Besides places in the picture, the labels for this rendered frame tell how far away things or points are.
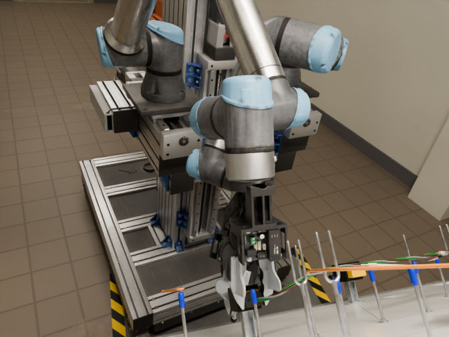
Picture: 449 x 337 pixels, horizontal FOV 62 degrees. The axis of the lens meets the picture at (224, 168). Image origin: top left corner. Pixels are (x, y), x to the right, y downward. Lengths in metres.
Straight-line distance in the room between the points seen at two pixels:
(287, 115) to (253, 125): 0.17
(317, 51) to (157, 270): 1.33
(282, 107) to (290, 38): 0.36
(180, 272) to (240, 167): 1.43
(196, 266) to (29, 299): 0.84
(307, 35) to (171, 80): 0.46
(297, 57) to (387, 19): 2.58
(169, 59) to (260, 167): 0.74
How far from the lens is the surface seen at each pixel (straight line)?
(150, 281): 1.89
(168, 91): 1.24
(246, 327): 0.71
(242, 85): 0.53
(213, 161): 0.93
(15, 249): 2.45
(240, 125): 0.53
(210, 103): 0.61
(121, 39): 1.10
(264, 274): 0.63
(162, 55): 1.20
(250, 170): 0.53
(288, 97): 0.70
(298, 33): 1.01
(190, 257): 1.99
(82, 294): 2.15
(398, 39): 3.47
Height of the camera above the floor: 1.70
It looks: 34 degrees down
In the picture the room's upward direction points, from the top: 9 degrees clockwise
